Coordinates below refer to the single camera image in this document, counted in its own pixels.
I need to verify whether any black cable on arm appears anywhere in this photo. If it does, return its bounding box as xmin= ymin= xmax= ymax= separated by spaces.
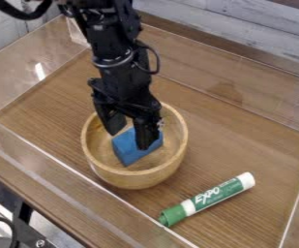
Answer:
xmin=131 ymin=42 xmax=162 ymax=76

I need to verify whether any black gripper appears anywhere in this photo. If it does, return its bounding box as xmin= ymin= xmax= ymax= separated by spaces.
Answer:
xmin=89 ymin=61 xmax=162 ymax=150

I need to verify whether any clear acrylic corner bracket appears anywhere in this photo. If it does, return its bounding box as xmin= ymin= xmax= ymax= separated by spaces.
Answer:
xmin=66 ymin=17 xmax=90 ymax=47

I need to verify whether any green Expo marker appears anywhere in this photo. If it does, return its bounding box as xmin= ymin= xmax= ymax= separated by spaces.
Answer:
xmin=158 ymin=172 xmax=255 ymax=227

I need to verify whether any blue rectangular block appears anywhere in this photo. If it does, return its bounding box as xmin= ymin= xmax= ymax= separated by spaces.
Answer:
xmin=111 ymin=128 xmax=163 ymax=167

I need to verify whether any black cable lower left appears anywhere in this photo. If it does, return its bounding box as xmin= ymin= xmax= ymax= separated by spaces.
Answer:
xmin=0 ymin=216 xmax=21 ymax=248

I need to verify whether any brown wooden bowl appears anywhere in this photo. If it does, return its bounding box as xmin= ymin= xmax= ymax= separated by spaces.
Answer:
xmin=81 ymin=103 xmax=190 ymax=190

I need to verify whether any black metal table leg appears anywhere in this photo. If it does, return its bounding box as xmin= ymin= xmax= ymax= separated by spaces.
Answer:
xmin=15 ymin=201 xmax=34 ymax=225

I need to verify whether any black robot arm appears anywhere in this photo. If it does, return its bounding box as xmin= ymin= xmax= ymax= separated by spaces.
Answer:
xmin=58 ymin=0 xmax=161 ymax=150

